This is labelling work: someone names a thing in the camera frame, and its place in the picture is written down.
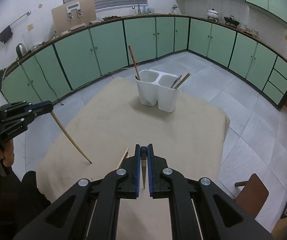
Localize light wooden chopstick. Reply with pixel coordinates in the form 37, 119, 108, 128
50, 111, 92, 164

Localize black chopstick gold band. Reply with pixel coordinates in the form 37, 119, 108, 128
140, 146, 148, 189

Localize green lower kitchen cabinets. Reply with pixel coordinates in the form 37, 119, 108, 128
1, 15, 287, 108

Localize chrome kitchen faucet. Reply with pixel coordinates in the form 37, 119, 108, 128
132, 0, 141, 15

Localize brown wooden chair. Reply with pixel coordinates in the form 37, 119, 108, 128
235, 173, 269, 218

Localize beige tablecloth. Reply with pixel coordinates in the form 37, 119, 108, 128
36, 76, 231, 240

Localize steel electric kettle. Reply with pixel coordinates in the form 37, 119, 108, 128
15, 43, 27, 59

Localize wooden chopsticks on table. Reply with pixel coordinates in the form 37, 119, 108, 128
116, 148, 129, 170

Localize dark hanging cloth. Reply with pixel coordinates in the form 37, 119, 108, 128
0, 25, 13, 44

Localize dark-topped chopstick in holder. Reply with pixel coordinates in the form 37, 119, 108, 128
128, 45, 141, 80

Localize white two-compartment utensil holder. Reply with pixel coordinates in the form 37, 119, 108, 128
136, 69, 181, 113

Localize wooden chopstick in holder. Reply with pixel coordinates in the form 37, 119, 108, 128
174, 73, 191, 89

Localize black wok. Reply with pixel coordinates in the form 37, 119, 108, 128
224, 15, 240, 28

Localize white cooking pot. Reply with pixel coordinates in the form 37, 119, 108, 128
207, 9, 219, 22

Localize wall towel rail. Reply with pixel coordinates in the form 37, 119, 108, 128
8, 10, 31, 27

